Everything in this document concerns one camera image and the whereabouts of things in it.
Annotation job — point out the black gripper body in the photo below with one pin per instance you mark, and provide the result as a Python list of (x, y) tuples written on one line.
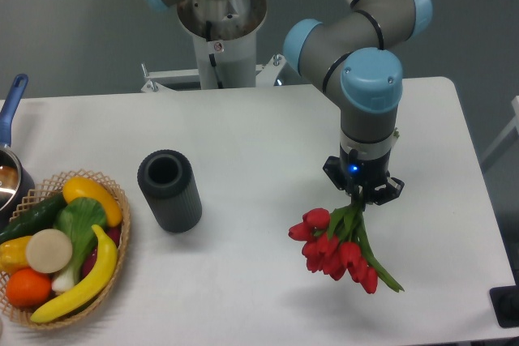
[(348, 167)]

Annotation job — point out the red tulip bouquet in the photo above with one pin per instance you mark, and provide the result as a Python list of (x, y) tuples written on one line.
[(336, 243)]

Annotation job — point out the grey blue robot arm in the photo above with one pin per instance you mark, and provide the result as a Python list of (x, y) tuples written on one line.
[(350, 62)]

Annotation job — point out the dark grey ribbed vase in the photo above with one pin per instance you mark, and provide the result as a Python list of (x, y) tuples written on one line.
[(167, 182)]

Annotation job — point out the black device at table edge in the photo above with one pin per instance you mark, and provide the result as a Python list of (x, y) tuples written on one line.
[(505, 305)]

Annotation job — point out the red vegetable in basket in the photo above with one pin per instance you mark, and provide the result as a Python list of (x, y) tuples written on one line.
[(115, 234)]

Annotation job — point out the yellow banana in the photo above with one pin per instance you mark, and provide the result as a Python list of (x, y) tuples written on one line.
[(86, 289)]

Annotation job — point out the green bok choy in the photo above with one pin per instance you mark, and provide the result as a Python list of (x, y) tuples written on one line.
[(76, 221)]

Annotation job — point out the woven wicker basket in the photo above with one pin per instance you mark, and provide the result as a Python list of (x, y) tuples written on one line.
[(39, 193)]

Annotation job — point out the beige round disc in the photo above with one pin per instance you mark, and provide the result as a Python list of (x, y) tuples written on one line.
[(48, 251)]

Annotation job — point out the green cucumber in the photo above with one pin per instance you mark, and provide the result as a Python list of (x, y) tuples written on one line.
[(39, 217)]

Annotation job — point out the orange fruit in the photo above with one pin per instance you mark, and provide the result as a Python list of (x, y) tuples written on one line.
[(27, 288)]

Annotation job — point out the yellow bell pepper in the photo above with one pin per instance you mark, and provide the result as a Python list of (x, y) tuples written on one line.
[(13, 257)]

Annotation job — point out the white frame at right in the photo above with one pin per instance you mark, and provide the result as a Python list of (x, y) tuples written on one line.
[(502, 142)]

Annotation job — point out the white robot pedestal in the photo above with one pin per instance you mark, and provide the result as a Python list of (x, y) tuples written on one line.
[(223, 34)]

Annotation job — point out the blue handled saucepan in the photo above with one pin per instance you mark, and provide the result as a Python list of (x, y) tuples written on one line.
[(15, 180)]

